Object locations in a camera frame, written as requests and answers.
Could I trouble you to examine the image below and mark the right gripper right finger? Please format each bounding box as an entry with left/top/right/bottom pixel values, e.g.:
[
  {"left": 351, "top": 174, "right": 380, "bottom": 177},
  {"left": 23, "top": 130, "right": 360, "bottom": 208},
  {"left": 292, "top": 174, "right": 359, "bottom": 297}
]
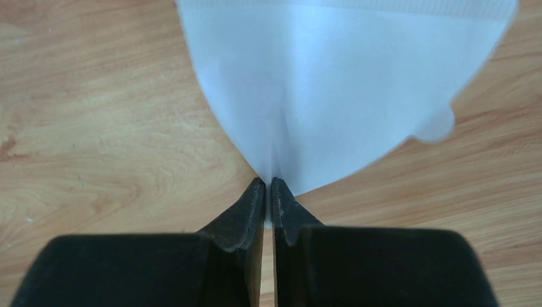
[{"left": 270, "top": 178, "right": 498, "bottom": 306}]

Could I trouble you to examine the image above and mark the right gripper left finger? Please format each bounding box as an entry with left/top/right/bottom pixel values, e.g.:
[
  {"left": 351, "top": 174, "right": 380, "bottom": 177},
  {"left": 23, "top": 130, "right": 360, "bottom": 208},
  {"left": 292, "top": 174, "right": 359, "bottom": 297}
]
[{"left": 12, "top": 178, "right": 266, "bottom": 306}]

